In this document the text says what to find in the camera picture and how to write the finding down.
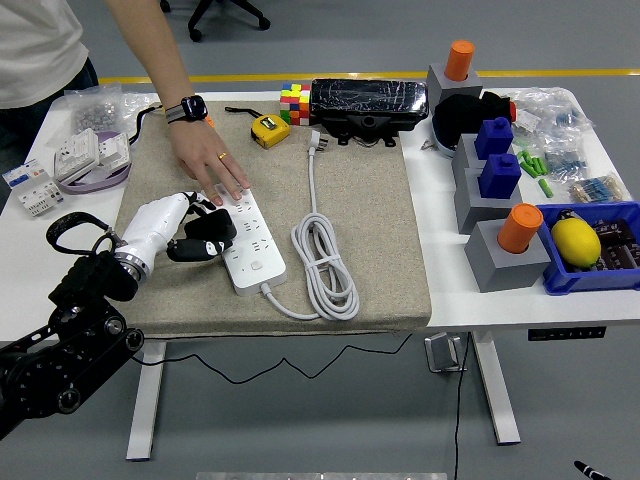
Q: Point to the person's left hand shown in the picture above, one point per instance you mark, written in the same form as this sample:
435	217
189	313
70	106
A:
205	155

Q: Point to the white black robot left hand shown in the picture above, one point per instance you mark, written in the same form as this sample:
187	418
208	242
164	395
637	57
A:
150	225

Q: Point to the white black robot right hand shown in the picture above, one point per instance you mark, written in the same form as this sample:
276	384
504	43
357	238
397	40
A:
592	471

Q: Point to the black plug adapter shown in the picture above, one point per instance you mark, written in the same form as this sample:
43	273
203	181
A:
212	225

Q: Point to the white power strip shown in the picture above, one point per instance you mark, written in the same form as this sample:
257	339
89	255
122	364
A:
250	275

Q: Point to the person's left forearm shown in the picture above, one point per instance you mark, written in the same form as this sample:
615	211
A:
150	50

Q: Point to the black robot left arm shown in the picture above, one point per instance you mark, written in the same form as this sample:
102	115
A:
75	325

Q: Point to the black wrist watch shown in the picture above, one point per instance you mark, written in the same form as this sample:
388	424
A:
192	107

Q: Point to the square yellow tape measure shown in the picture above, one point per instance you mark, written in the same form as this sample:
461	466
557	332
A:
270	131

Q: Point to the empty clear plastic bag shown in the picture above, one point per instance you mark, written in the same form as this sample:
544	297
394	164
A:
135	102

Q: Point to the neon stickerless puzzle cube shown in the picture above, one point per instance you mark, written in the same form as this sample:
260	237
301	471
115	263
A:
295	102

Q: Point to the clear bag of metal nuts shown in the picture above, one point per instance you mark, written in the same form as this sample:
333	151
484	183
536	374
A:
95	112

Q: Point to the white blue circuit breaker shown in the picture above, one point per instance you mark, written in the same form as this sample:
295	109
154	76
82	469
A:
32	187

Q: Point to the white table leg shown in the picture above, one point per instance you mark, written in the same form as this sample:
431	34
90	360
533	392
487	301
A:
495	390
145	400

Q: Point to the black table control panel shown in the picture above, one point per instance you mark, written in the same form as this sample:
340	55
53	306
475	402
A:
567	333

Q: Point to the black office chair base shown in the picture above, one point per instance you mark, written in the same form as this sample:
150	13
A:
220	15

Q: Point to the black film-wrapped long box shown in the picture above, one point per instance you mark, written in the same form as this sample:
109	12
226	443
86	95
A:
367	100

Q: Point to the grey-brown fabric mat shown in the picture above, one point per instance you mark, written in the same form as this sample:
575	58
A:
365	225

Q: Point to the blue plastic bin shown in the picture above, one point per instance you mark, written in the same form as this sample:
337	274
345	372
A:
590	280

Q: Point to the silver metal hook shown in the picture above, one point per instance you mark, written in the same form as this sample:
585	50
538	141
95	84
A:
442	352

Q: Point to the person's body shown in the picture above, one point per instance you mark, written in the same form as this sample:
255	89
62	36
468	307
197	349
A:
35	45

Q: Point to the grey square block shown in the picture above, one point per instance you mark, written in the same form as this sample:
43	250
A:
465	152
505	265
440	85
480	210

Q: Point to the yellow lemon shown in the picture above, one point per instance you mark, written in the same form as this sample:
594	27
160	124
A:
575	241

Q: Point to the dark electronic components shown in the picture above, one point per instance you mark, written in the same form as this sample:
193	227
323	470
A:
620	242

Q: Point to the orange cylinder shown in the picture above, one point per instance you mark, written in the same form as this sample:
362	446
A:
520	227
459	60

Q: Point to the clear bag tan resistors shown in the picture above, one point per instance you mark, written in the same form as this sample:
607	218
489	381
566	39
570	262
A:
597	190

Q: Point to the small green plastic cylinder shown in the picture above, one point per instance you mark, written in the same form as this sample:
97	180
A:
524	156
535	166
543	167
527	167
545	188

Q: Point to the blue stepped block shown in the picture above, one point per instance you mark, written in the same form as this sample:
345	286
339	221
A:
492	137
500	175

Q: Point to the small clear bag blue resistors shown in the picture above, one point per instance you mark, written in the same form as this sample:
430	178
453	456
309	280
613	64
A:
565	161

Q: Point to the large clear bag blue parts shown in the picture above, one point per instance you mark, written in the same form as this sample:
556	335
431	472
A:
550	110

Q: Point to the white wall socket panel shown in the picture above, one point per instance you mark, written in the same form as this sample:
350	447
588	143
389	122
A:
75	155
114	150

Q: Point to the black plastic bracket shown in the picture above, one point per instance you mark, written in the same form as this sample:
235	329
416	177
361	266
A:
362	127

